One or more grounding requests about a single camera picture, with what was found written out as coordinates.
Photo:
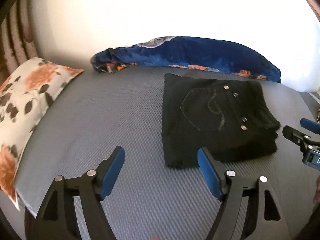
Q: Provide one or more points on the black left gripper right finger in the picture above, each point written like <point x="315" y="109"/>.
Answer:
<point x="246" y="201"/>

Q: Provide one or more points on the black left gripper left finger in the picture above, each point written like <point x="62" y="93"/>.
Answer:
<point x="56" y="218"/>

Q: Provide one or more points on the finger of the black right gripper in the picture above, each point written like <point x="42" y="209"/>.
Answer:
<point x="310" y="125"/>
<point x="296" y="137"/>

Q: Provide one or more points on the black denim pants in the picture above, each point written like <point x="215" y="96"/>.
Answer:
<point x="230" y="118"/>

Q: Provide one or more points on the person's right hand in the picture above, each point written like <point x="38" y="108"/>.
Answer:
<point x="316" y="198"/>

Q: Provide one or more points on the black white striped cloth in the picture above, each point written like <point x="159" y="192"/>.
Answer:
<point x="318" y="116"/>

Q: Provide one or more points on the blue floral blanket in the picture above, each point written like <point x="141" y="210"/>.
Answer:
<point x="192" y="53"/>

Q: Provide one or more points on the grey textured mattress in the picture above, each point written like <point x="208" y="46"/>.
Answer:
<point x="98" y="111"/>

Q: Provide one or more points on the white floral pillow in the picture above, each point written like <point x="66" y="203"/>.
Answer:
<point x="26" y="96"/>

